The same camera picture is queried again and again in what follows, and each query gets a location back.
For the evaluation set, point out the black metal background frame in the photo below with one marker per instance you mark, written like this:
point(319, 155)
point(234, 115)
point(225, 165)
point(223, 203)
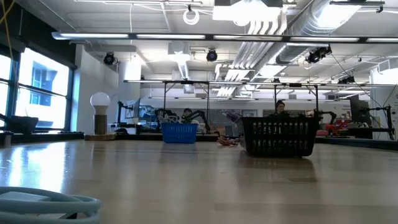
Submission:
point(207, 102)
point(316, 99)

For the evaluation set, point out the green black background robot arm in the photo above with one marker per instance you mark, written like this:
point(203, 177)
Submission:
point(196, 115)

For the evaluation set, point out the long ceiling light bar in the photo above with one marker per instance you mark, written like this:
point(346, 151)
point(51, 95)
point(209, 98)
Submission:
point(217, 37)

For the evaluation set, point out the black monitor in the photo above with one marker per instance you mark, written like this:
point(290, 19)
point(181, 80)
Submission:
point(359, 109)

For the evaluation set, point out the black ceiling camera rig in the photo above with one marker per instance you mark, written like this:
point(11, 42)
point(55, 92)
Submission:
point(317, 54)

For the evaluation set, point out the black tub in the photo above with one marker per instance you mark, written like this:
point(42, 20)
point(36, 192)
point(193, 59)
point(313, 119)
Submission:
point(23, 124)

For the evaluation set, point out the black background stand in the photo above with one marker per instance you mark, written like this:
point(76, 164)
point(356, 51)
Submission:
point(388, 121)

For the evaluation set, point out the person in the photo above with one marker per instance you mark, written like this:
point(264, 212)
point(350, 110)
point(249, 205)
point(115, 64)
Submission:
point(187, 112)
point(280, 107)

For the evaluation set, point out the red background object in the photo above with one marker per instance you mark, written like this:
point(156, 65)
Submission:
point(334, 127)

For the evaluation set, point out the blue plastic basket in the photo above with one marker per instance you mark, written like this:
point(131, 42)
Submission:
point(179, 133)

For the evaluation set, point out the white bulb lamp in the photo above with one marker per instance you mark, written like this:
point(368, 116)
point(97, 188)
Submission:
point(100, 101)

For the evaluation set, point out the black plastic basket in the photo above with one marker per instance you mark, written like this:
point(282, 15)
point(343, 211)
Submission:
point(280, 119)

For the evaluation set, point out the silver ventilation duct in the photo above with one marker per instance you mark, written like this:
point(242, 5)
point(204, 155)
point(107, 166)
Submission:
point(298, 46)

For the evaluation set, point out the round black ceiling fixture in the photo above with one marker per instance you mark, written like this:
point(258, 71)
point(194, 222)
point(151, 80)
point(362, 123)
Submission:
point(211, 55)
point(109, 58)

